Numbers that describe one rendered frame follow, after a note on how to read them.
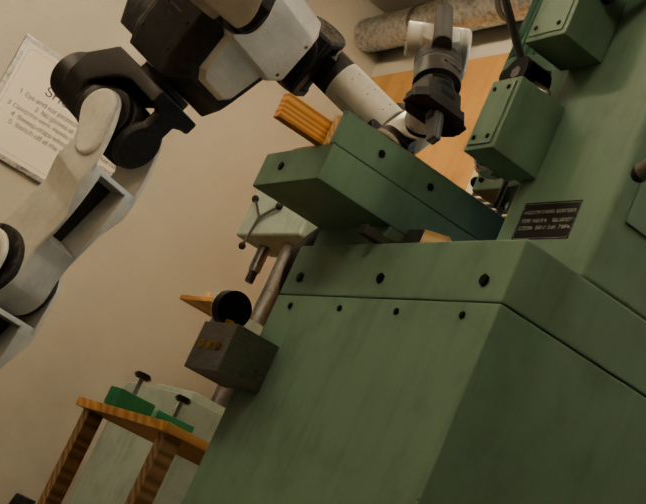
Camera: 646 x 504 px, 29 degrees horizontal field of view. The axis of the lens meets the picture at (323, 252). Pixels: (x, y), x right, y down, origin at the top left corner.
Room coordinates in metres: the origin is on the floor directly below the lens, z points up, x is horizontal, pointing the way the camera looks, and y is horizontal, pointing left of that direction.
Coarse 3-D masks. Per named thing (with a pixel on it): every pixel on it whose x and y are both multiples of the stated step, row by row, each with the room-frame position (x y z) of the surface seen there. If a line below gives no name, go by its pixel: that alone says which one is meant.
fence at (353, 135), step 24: (360, 120) 1.75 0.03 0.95; (336, 144) 1.74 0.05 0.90; (360, 144) 1.76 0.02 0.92; (384, 144) 1.78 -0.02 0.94; (384, 168) 1.78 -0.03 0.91; (408, 168) 1.80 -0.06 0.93; (408, 192) 1.81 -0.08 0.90; (432, 192) 1.82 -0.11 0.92; (456, 192) 1.84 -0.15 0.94; (456, 216) 1.85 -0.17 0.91; (480, 216) 1.87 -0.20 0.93; (480, 240) 1.88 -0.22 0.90
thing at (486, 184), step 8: (480, 184) 1.95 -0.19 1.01; (488, 184) 1.93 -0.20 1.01; (496, 184) 1.91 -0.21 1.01; (512, 184) 1.87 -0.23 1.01; (480, 192) 1.95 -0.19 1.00; (488, 192) 1.93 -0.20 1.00; (496, 192) 1.92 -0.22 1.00; (512, 192) 1.89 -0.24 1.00; (488, 200) 1.97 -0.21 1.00; (504, 200) 1.93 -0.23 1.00; (512, 200) 1.92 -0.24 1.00; (504, 208) 1.93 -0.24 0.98
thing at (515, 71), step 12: (504, 0) 1.88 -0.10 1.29; (504, 12) 1.87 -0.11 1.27; (516, 24) 1.84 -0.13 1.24; (516, 36) 1.81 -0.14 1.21; (516, 48) 1.79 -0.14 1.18; (516, 60) 1.74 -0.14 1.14; (528, 60) 1.72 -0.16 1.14; (516, 72) 1.73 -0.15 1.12; (528, 72) 1.71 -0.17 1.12; (540, 72) 1.72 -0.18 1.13; (540, 84) 1.70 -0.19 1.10
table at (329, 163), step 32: (288, 160) 1.85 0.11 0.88; (320, 160) 1.75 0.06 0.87; (352, 160) 1.76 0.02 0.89; (288, 192) 1.87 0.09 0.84; (320, 192) 1.80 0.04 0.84; (352, 192) 1.77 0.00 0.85; (384, 192) 1.79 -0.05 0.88; (320, 224) 1.96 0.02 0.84; (352, 224) 1.89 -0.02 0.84; (384, 224) 1.81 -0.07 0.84; (416, 224) 1.82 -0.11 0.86; (448, 224) 1.85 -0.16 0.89
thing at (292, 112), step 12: (288, 96) 1.73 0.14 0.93; (288, 108) 1.74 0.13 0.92; (300, 108) 1.75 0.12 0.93; (312, 108) 1.75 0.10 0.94; (288, 120) 1.74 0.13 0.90; (300, 120) 1.75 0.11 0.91; (312, 120) 1.76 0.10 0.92; (324, 120) 1.77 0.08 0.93; (300, 132) 1.76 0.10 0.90; (312, 132) 1.76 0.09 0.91; (324, 132) 1.77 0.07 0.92
